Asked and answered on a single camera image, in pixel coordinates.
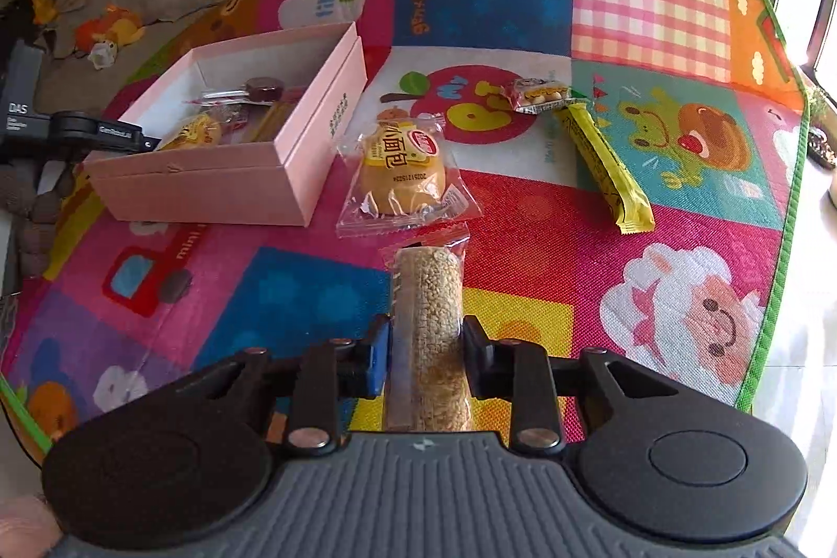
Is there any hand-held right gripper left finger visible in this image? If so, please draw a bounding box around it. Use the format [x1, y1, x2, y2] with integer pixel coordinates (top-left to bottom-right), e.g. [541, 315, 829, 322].
[175, 315, 394, 455]

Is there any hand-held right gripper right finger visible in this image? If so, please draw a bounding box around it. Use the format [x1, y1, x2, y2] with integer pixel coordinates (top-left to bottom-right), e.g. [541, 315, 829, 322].
[461, 316, 664, 455]

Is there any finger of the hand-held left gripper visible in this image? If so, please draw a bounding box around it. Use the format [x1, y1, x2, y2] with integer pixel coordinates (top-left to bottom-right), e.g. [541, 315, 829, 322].
[52, 112, 162, 154]

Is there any grain bar clear packet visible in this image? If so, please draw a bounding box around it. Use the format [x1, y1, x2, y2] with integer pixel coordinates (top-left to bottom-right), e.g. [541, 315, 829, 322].
[380, 227, 473, 431]

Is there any yellow bread packet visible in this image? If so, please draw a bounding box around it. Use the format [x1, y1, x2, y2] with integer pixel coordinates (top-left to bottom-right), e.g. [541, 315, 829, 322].
[155, 113, 227, 152]

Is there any pink cardboard box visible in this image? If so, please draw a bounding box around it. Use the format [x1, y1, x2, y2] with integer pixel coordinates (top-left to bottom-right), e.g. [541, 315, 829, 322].
[84, 22, 368, 227]

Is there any dark lollipop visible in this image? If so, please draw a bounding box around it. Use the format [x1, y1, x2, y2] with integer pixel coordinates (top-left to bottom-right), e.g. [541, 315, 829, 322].
[196, 75, 285, 105]

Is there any brown sticks packet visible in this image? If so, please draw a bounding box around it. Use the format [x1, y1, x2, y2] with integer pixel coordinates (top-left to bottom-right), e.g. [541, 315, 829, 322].
[242, 100, 308, 144]

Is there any small white toy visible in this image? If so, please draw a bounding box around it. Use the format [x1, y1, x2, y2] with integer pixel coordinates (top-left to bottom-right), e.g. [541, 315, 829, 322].
[87, 41, 119, 71]

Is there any orange plush toy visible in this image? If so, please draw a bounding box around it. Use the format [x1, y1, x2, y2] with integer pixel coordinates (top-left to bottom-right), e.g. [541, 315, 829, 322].
[73, 5, 146, 50]

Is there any bread bun packet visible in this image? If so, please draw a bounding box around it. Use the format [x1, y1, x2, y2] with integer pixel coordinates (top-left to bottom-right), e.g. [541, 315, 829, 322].
[335, 115, 483, 238]

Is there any yellow snack bar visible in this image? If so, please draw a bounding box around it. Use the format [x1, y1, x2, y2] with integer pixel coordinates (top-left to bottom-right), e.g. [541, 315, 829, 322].
[555, 102, 656, 235]

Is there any round biscuit balls packet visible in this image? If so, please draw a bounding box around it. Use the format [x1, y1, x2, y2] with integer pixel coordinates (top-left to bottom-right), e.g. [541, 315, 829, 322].
[500, 74, 573, 115]

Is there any colourful cartoon play mat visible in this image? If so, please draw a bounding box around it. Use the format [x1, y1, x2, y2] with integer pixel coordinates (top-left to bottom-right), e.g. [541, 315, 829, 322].
[0, 0, 812, 461]

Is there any person's pink clothing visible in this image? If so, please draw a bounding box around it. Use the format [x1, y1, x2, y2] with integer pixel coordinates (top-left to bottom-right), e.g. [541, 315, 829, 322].
[0, 496, 63, 558]

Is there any potted plant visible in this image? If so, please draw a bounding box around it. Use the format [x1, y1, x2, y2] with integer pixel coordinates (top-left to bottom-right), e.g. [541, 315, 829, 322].
[803, 84, 837, 167]

